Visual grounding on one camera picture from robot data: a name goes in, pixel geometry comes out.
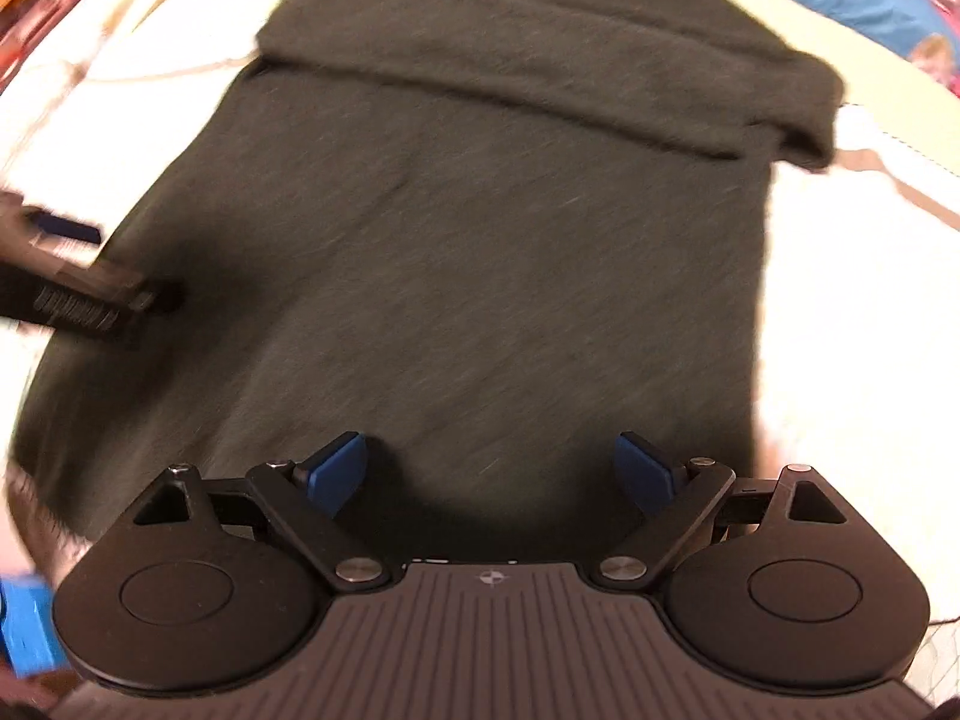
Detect dark green knit sweater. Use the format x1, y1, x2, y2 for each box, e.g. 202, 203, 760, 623
7, 0, 843, 559

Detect yellow patterned bed cover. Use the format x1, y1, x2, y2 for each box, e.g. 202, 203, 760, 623
0, 0, 960, 691

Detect blue box at edge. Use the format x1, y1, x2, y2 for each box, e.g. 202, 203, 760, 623
2, 575, 68, 678

